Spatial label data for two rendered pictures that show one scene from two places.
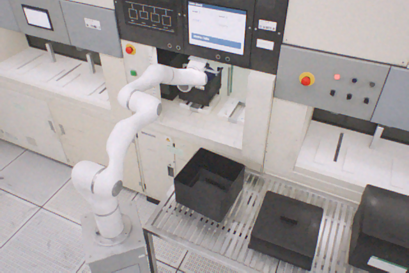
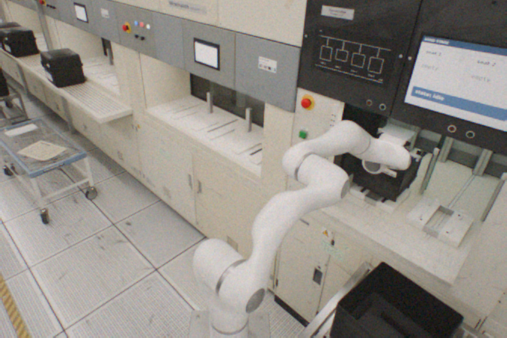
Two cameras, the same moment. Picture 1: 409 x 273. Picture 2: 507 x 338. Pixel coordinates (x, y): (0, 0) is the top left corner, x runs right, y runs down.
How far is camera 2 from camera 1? 63 cm
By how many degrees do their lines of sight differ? 18
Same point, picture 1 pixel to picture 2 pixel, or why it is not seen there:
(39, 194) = (158, 253)
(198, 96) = (382, 185)
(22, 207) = (137, 262)
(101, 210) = (222, 324)
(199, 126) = (376, 226)
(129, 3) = (324, 38)
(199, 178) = (370, 307)
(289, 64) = not seen: outside the picture
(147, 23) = (342, 68)
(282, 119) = not seen: outside the picture
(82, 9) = (259, 44)
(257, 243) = not seen: outside the picture
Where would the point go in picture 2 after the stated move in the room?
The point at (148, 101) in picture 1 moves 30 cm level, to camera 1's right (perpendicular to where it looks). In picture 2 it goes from (331, 173) to (450, 199)
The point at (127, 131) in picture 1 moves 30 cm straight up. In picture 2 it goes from (289, 211) to (301, 113)
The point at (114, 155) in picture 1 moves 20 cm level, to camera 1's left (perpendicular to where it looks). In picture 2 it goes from (262, 244) to (195, 224)
